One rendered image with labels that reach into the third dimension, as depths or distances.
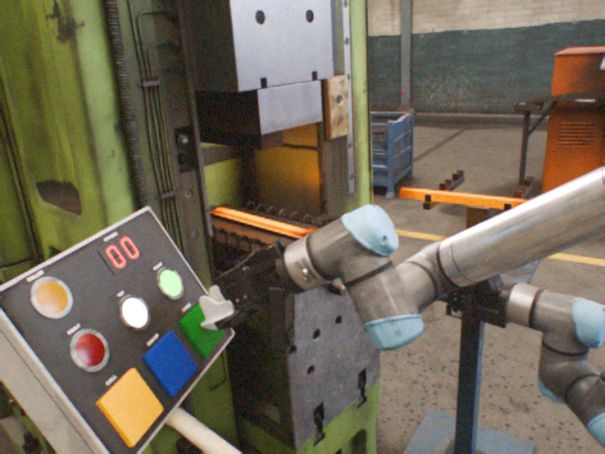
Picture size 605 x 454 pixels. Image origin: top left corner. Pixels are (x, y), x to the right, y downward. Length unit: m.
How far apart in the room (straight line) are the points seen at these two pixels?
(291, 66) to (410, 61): 8.02
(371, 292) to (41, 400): 0.44
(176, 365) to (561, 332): 0.63
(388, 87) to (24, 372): 8.76
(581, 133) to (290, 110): 3.52
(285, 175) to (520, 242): 1.02
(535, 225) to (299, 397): 0.82
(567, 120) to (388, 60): 5.18
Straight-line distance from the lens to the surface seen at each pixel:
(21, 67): 1.40
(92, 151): 1.06
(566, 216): 0.67
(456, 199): 1.43
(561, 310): 0.96
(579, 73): 4.44
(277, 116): 1.13
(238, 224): 1.41
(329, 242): 0.69
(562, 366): 0.99
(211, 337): 0.89
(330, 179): 1.51
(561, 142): 4.49
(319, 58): 1.23
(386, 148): 4.82
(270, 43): 1.12
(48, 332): 0.72
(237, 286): 0.78
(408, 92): 9.06
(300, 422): 1.38
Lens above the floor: 1.45
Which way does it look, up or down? 20 degrees down
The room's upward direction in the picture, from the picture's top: 4 degrees counter-clockwise
